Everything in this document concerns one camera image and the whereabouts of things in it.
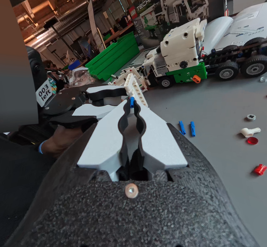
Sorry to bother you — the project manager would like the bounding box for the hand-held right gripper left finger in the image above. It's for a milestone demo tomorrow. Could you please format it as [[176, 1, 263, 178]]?
[[77, 100, 130, 182]]

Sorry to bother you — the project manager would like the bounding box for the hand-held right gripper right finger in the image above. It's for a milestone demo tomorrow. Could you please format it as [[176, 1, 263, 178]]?
[[133, 101, 188, 174]]

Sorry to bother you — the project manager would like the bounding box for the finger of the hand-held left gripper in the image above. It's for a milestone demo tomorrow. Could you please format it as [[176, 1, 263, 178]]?
[[86, 85, 128, 106], [71, 103, 120, 122]]

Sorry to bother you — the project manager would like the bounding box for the white lego panel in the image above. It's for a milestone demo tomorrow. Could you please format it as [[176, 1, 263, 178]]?
[[124, 73, 149, 108]]

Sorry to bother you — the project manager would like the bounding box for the person's left forearm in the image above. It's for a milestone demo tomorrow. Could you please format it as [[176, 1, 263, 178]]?
[[0, 133, 58, 247]]

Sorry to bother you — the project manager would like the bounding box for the white lego connector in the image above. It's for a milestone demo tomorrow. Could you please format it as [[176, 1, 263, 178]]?
[[240, 127, 261, 138]]

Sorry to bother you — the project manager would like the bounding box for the white and green lego truck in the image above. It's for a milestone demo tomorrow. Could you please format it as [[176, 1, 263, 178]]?
[[143, 17, 267, 89]]

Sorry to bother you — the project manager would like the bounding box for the lego set box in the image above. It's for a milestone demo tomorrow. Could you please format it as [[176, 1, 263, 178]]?
[[128, 0, 234, 50]]

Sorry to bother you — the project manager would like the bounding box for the red lego peg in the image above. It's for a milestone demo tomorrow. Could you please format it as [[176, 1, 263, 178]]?
[[254, 164, 267, 176]]

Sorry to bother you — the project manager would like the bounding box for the person's left hand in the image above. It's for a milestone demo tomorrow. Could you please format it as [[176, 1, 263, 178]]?
[[41, 125, 84, 158]]

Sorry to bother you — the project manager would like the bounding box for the clear plastic bag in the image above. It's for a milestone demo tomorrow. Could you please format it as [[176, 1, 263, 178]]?
[[69, 67, 92, 85]]

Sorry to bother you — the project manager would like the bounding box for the green plastic bin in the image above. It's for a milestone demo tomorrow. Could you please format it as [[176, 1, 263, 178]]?
[[85, 32, 140, 81]]

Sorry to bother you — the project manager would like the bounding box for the printed paper sheet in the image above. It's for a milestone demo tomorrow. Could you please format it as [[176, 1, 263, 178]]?
[[132, 47, 160, 66]]

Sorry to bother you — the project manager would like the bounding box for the white standing board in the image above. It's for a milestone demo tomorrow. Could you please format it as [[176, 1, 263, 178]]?
[[87, 0, 105, 48]]

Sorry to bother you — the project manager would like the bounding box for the open instruction booklet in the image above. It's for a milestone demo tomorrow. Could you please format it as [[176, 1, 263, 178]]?
[[203, 2, 267, 52]]

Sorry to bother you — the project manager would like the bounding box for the white lego frame assembly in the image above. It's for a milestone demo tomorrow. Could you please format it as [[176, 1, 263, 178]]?
[[108, 66, 150, 92]]

